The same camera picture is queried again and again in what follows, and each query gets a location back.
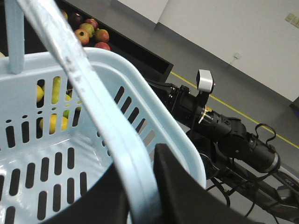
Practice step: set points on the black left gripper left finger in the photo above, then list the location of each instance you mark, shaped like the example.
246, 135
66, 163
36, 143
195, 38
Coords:
104, 203

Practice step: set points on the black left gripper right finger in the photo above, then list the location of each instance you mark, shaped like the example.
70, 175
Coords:
183, 200

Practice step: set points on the light blue plastic basket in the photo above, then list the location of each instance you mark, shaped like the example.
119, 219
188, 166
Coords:
68, 114

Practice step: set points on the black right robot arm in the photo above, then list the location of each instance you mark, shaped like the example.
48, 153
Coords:
234, 159

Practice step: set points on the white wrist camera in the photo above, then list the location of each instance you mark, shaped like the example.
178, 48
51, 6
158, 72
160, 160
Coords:
204, 81

